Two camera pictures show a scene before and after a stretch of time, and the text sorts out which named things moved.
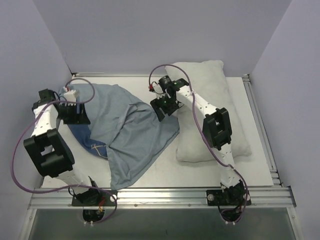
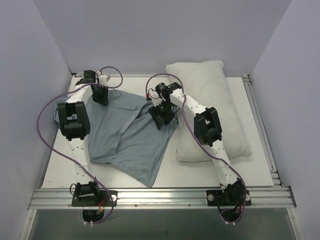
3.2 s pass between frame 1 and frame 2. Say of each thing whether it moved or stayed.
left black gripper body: moved
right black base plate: stayed
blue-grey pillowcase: moved
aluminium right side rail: stayed
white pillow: stayed
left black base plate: stayed
